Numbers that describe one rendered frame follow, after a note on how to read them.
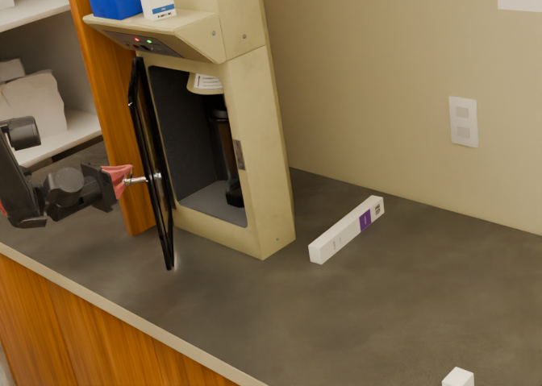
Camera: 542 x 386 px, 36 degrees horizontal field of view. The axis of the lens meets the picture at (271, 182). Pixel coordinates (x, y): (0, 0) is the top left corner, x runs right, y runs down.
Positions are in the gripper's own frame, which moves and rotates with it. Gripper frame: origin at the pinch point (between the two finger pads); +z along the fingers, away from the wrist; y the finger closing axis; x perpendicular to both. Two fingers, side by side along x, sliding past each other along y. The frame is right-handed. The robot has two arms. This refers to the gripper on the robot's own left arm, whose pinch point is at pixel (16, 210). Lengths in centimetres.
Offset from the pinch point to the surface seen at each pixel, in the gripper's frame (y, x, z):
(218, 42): 31, -46, -35
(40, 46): 75, 112, -5
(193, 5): 33, -38, -41
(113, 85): 27.9, -8.9, -21.9
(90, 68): 23.7, -8.2, -27.4
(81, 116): 72, 89, 18
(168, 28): 21, -44, -40
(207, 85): 35, -35, -23
